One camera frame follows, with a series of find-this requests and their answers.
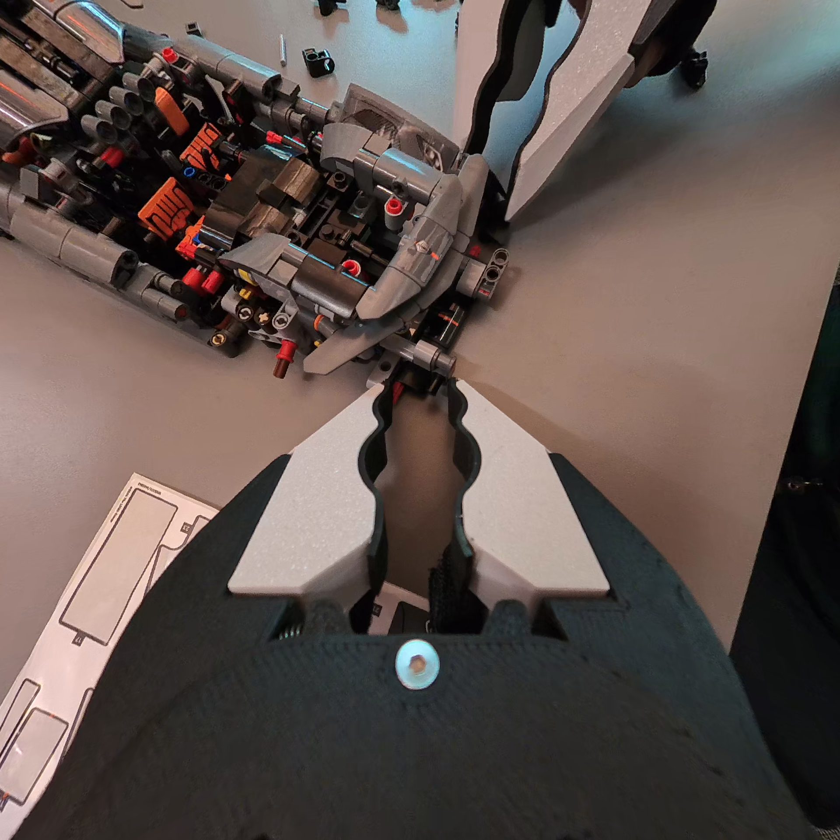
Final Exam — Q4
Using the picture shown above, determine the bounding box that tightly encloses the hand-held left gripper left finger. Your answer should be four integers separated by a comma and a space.
227, 384, 395, 611

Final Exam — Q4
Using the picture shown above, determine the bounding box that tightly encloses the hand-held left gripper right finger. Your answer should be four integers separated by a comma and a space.
446, 379, 613, 611

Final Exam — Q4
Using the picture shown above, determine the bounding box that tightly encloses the white sticker sheet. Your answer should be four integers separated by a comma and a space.
0, 472, 431, 818

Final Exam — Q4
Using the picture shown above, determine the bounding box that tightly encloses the grey lego car model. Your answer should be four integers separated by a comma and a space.
0, 0, 511, 398

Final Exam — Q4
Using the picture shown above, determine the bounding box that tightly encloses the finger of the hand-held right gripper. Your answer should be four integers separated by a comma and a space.
502, 0, 657, 223
451, 0, 527, 158

